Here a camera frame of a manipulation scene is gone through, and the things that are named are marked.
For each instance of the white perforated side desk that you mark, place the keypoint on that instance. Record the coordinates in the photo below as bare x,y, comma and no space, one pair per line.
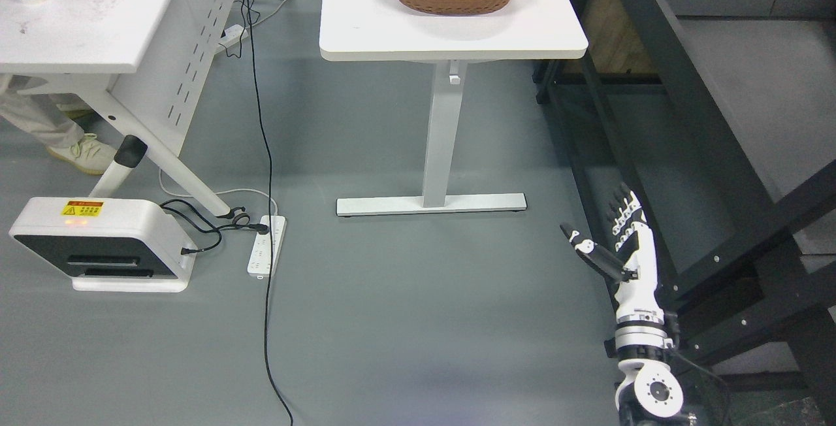
140,64

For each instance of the white power strip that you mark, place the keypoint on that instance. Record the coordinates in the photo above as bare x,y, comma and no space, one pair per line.
267,247

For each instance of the black metal shelf left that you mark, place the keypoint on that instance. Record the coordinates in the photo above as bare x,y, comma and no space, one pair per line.
731,150

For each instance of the white robot forearm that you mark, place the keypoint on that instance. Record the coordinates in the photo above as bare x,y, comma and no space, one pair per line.
649,394

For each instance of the white standing desk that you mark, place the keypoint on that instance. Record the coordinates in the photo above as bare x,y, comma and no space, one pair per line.
386,30

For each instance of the person's leg and shoe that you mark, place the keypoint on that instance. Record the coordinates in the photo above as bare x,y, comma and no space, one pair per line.
51,122

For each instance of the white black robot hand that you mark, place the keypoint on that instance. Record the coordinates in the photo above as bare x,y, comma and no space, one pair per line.
632,265

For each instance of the white box appliance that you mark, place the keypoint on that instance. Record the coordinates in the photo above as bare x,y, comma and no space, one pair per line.
126,245

